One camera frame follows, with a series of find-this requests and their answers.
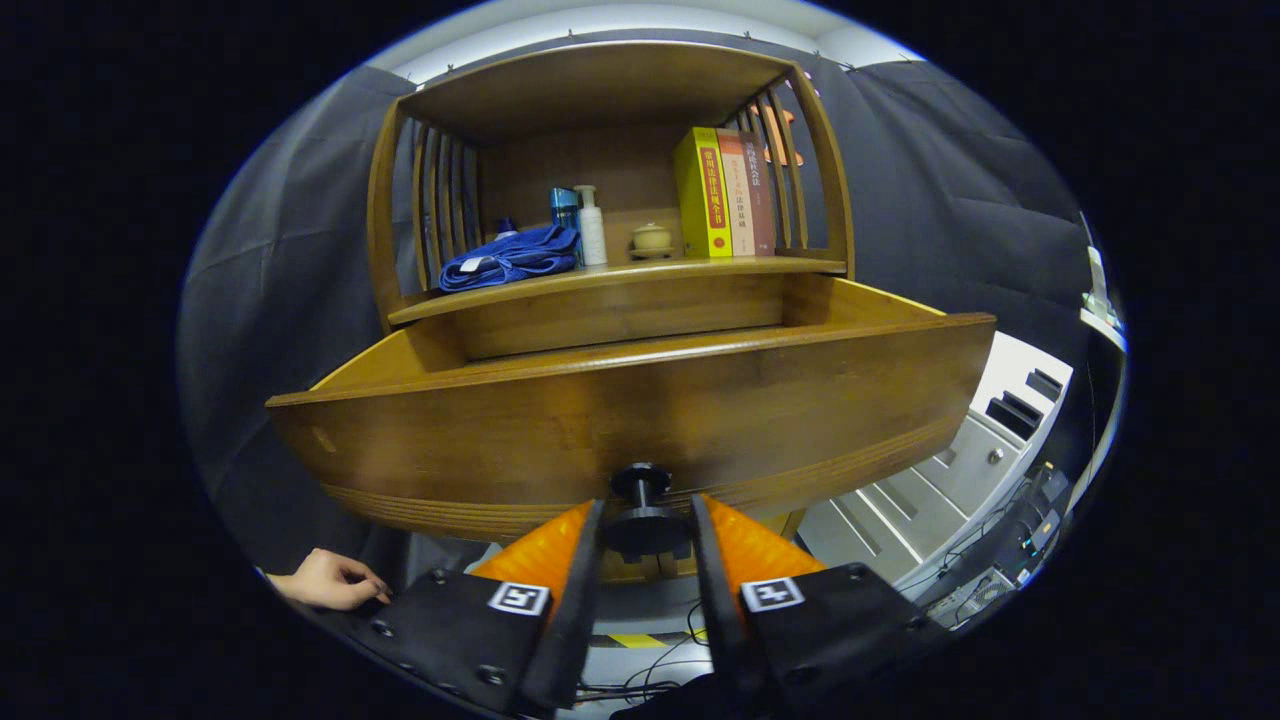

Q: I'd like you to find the grey computer case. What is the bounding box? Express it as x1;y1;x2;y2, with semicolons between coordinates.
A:
925;565;1021;631

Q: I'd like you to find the brown book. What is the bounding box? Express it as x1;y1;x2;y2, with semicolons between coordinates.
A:
740;130;778;256

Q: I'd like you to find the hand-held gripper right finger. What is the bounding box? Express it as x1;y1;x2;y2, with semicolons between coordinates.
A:
690;493;951;716

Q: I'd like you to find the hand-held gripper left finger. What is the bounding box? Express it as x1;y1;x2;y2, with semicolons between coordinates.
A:
340;498;607;716

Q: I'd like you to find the orange and white book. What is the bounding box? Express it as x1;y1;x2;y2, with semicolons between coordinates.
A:
717;128;758;257

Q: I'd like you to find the wooden drawer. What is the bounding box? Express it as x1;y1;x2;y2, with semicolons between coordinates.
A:
265;275;998;546

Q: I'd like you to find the wooden cabinet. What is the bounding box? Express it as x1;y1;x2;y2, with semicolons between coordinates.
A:
365;40;858;591

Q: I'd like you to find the blue towel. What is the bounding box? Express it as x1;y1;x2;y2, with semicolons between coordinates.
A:
437;225;583;293

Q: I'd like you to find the white drawer cabinet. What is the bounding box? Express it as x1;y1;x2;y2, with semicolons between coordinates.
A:
795;330;1074;601

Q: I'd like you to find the wooden countertop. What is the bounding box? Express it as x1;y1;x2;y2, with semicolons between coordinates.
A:
388;255;849;326

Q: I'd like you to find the white pump bottle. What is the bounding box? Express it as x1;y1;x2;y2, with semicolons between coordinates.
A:
573;185;609;268

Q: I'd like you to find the black drawer knob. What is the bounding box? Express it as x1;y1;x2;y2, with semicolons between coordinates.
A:
600;462;693;563

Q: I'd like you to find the thick yellow book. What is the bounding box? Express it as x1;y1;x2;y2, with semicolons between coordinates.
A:
673;127;734;260

